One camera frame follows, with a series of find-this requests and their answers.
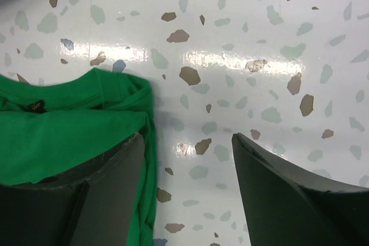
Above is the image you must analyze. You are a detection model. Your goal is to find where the green t shirt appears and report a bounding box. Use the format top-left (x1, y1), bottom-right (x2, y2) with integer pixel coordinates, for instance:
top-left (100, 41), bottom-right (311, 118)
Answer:
top-left (1, 68), bottom-right (157, 245)

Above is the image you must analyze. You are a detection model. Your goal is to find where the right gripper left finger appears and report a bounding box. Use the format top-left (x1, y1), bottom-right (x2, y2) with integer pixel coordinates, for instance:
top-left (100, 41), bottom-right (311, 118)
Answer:
top-left (1, 133), bottom-right (145, 245)

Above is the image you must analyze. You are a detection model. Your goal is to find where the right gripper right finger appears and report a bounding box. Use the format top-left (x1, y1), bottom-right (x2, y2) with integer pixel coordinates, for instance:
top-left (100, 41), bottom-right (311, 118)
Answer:
top-left (232, 133), bottom-right (368, 245)

